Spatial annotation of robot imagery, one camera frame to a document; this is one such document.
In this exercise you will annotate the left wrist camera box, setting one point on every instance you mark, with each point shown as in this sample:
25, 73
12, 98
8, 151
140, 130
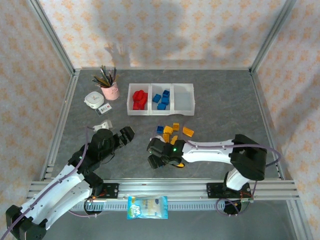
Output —
102, 125

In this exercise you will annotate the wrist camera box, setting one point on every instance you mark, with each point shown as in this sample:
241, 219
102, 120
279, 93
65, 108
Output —
102, 125
156, 138

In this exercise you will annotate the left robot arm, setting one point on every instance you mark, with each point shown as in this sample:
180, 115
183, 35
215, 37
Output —
50, 197

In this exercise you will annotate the small white card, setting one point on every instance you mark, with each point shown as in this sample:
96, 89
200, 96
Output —
104, 109

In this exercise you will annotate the pink metal pencil bucket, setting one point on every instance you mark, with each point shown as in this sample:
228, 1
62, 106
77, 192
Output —
110, 93

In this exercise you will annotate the aluminium back rail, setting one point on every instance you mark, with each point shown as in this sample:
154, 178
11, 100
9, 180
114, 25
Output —
162, 68

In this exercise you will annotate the green pencil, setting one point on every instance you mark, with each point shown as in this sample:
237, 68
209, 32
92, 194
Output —
105, 75

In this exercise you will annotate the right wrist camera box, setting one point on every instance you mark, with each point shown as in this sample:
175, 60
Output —
156, 138

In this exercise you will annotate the aluminium lower frame beam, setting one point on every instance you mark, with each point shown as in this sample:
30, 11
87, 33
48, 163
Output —
298, 220

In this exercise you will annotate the aluminium corner post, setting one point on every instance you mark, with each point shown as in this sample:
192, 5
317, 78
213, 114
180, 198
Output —
53, 37
271, 35

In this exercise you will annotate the navy pencil white eraser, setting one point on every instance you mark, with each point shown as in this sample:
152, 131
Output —
114, 75

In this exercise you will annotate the white square alarm clock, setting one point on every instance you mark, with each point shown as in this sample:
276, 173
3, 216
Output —
94, 100

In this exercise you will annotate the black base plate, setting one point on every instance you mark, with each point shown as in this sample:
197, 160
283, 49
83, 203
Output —
215, 191
111, 191

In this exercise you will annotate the wide aluminium mounting rail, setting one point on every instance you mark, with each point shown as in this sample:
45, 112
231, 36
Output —
162, 186

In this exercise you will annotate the blue white snack bag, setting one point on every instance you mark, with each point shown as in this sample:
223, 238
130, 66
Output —
147, 207

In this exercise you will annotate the aluminium side rail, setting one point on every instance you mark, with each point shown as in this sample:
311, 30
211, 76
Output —
268, 125
61, 122

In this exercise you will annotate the dark blue lego brick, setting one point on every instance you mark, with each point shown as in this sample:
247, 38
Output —
160, 129

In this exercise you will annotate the light blue lego brick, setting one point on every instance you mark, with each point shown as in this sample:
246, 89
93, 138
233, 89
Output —
156, 98

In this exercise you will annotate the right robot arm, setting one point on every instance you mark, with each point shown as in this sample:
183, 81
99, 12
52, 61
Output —
207, 151

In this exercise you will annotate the red lego brick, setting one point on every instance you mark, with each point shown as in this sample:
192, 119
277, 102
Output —
137, 95
142, 101
138, 106
143, 94

